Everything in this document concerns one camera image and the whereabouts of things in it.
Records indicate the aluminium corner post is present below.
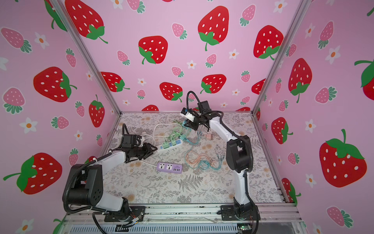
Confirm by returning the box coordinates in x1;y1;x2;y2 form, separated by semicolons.
252;0;312;116
51;0;122;116

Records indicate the white blue power strip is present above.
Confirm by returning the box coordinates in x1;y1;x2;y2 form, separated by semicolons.
157;139;183;152

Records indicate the aluminium corner post right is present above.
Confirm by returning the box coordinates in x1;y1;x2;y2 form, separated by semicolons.
252;0;312;116

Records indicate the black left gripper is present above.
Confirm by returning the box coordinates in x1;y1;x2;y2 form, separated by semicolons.
131;142;157;160

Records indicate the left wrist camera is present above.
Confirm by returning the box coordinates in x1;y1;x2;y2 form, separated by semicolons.
120;134;144;148

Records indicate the white power strip cord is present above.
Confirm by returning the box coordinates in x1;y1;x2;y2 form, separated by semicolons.
130;122;182;168

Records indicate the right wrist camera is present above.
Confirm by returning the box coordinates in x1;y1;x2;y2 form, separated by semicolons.
180;100;211;122

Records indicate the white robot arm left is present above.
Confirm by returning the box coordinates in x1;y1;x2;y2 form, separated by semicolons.
62;143;157;220

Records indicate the light green charger cable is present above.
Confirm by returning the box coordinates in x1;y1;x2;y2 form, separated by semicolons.
165;119;188;141

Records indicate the purple power strip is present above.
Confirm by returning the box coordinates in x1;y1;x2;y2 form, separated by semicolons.
156;162;183;174

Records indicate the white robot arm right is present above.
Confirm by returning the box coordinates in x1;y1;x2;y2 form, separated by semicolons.
181;109;260;221

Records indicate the aluminium corner post left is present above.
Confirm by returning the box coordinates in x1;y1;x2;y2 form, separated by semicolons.
51;0;122;116

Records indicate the tangled coloured cable pile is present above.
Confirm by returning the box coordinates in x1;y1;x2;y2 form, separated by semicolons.
183;130;226;171

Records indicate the light green charger plug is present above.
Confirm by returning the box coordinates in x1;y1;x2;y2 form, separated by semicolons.
163;142;170;149

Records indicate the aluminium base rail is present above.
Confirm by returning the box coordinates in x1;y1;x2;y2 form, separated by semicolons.
58;203;308;234

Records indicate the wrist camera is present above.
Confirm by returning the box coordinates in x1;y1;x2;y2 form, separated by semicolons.
180;100;211;122
120;134;144;148

